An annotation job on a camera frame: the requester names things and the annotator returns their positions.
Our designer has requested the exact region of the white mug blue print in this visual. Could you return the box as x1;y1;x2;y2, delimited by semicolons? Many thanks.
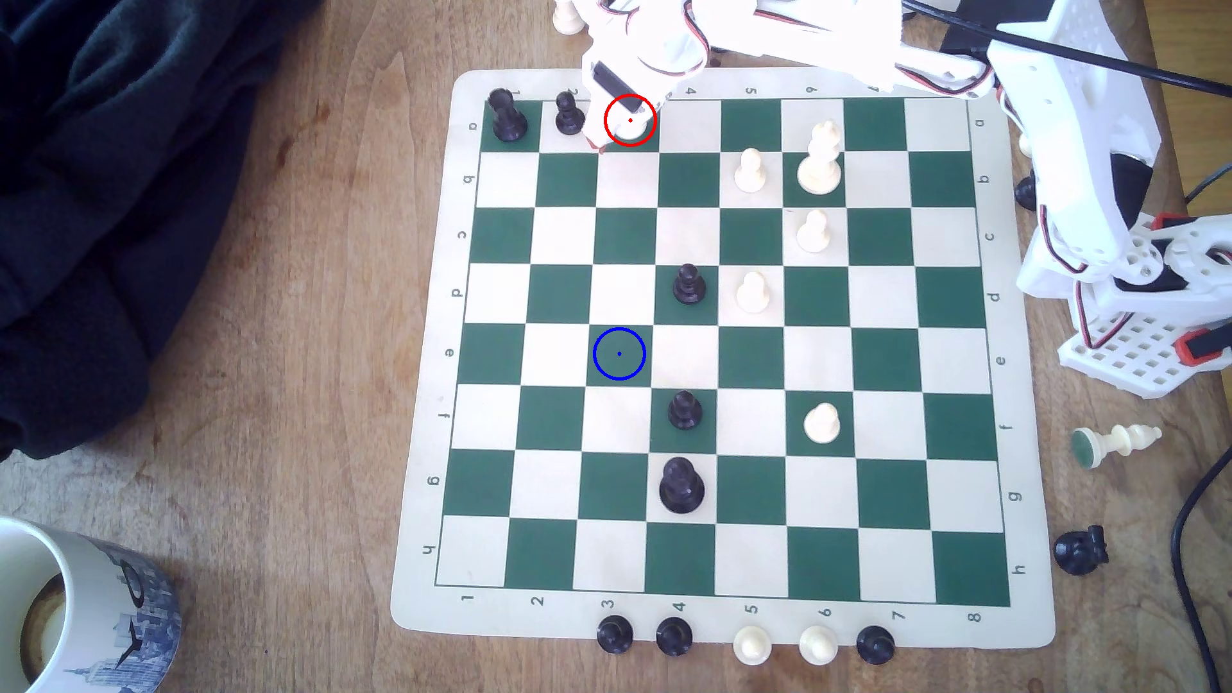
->
0;517;183;693

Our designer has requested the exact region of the dark navy cloth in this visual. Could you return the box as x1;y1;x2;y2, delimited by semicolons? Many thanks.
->
0;0;323;461

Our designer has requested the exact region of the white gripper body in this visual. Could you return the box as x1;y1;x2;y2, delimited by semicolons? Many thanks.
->
582;0;718;92

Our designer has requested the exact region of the black knight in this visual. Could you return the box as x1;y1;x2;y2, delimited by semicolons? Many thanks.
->
1053;526;1110;577

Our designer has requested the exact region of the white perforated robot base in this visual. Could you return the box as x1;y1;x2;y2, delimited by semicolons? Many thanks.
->
1057;216;1232;400

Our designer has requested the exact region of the white rook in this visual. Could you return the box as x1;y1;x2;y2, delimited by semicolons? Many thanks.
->
613;94;653;146

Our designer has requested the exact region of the white king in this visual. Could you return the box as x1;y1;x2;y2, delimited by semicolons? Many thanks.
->
797;120;844;196

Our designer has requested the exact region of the black rook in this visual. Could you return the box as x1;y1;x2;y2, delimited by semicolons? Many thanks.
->
488;89;529;144

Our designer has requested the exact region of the white piece green felt base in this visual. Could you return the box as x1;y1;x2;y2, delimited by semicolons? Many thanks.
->
1070;423;1163;471

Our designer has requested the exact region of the green and cream chess mat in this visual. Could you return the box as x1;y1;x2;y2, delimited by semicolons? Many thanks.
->
389;64;1057;650

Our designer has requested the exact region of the red black clamp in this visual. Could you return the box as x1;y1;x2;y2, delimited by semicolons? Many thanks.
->
1179;325;1232;368

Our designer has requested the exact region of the black camera cable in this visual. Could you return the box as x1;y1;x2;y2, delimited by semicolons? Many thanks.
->
900;0;1232;99

